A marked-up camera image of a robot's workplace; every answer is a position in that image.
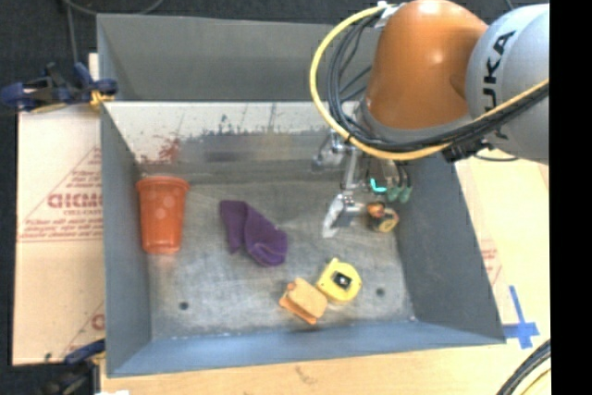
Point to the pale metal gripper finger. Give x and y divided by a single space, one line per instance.
334 215
352 215

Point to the small yellow and orange toy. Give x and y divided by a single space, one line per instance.
383 218

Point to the yellow tape measure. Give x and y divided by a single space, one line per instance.
340 281

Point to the purple cloth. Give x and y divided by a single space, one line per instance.
259 236

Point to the toy sandwich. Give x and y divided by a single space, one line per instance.
305 301

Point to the grey metal bin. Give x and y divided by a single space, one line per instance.
231 291

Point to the orange plastic cup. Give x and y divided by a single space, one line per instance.
162 217

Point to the brown cardboard board red print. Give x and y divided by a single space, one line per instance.
55 254

